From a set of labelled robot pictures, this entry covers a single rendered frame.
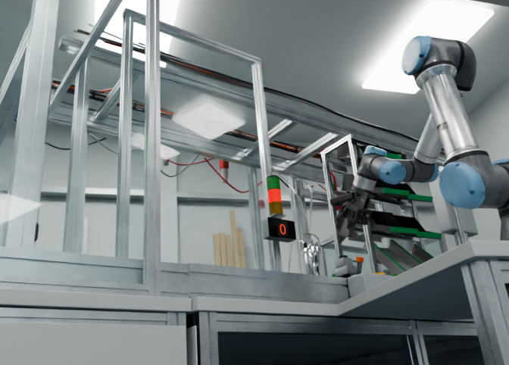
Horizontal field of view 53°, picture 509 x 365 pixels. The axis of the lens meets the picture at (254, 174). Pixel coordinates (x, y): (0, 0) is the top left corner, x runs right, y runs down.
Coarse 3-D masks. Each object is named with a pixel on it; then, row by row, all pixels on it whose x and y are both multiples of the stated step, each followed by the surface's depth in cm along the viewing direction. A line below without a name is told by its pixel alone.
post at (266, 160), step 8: (256, 64) 218; (256, 72) 216; (256, 80) 215; (256, 88) 214; (264, 104) 211; (264, 112) 209; (264, 120) 207; (264, 128) 206; (264, 136) 204; (264, 144) 202; (264, 152) 200; (264, 160) 199; (264, 168) 198; (264, 176) 197; (272, 240) 186; (272, 248) 185; (272, 256) 184; (280, 256) 185; (280, 264) 183
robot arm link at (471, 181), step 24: (408, 48) 151; (432, 48) 146; (456, 48) 148; (408, 72) 149; (432, 72) 144; (456, 72) 147; (432, 96) 143; (456, 96) 141; (456, 120) 137; (456, 144) 135; (456, 168) 129; (480, 168) 129; (456, 192) 130; (480, 192) 127; (504, 192) 129
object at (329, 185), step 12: (348, 144) 219; (372, 144) 226; (324, 156) 231; (324, 168) 230; (336, 216) 220; (336, 240) 215; (372, 240) 201; (420, 240) 220; (336, 252) 214; (372, 252) 198; (372, 264) 197
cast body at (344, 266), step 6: (342, 258) 181; (348, 258) 182; (336, 264) 182; (342, 264) 180; (348, 264) 181; (336, 270) 182; (342, 270) 180; (348, 270) 178; (354, 270) 180; (336, 276) 181
